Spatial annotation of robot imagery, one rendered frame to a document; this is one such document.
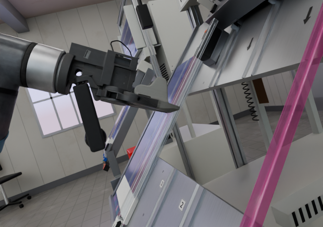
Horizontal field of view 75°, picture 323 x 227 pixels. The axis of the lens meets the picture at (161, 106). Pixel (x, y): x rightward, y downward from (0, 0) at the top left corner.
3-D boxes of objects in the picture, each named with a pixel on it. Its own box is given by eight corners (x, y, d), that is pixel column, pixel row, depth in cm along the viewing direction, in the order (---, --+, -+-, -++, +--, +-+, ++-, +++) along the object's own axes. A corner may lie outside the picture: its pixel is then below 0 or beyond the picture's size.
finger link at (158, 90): (189, 82, 38) (139, 69, 36) (182, 114, 37) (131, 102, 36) (183, 85, 41) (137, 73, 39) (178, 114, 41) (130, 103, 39)
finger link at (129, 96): (160, 99, 35) (107, 86, 34) (158, 108, 35) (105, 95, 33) (155, 101, 40) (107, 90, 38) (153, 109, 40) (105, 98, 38)
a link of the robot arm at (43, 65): (21, 84, 31) (37, 91, 39) (55, 92, 32) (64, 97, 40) (35, 36, 32) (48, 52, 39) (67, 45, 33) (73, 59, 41)
